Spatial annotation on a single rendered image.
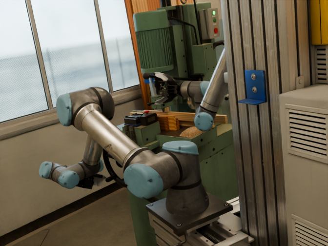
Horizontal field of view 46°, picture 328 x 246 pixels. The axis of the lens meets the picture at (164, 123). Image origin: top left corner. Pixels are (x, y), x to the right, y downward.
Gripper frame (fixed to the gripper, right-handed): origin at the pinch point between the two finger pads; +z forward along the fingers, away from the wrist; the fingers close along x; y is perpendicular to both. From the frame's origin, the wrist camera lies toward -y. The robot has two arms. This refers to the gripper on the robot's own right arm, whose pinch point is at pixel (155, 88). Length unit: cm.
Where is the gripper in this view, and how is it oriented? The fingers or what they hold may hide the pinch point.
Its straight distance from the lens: 189.4
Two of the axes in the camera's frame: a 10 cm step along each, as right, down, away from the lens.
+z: -7.4, -0.8, 6.7
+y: -6.7, 0.7, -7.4
